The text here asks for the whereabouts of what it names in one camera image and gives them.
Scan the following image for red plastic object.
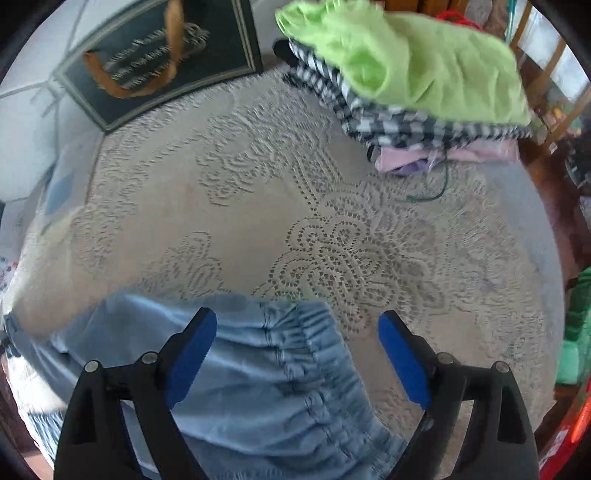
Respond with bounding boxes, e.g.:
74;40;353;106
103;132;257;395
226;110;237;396
540;392;591;480

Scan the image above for dark green gift bag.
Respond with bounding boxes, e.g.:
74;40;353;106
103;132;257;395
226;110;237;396
54;0;265;134

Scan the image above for green plastic object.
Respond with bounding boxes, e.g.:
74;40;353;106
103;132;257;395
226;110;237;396
556;268;591;386

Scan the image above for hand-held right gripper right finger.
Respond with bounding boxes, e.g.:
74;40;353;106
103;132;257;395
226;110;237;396
378;310;541;480

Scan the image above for green thread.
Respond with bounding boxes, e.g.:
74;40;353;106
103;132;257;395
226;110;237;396
407;159;451;204

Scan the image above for black white checked garment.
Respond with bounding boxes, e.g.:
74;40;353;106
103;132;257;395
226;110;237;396
284;39;534;151

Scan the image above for light blue pants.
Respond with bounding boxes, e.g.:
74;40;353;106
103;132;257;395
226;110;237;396
2;292;409;480

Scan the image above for cream lace tablecloth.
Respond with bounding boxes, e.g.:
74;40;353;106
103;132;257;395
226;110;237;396
0;69;566;480

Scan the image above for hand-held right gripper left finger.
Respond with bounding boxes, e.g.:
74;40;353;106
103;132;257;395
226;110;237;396
53;307;219;480

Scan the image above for red plastic handbag case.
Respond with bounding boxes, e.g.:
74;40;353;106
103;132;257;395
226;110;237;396
434;8;483;31

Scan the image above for lime green garment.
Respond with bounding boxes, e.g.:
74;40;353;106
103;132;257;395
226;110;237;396
274;0;532;126

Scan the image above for pink garment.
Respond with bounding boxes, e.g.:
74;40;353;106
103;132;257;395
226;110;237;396
375;138;520;172

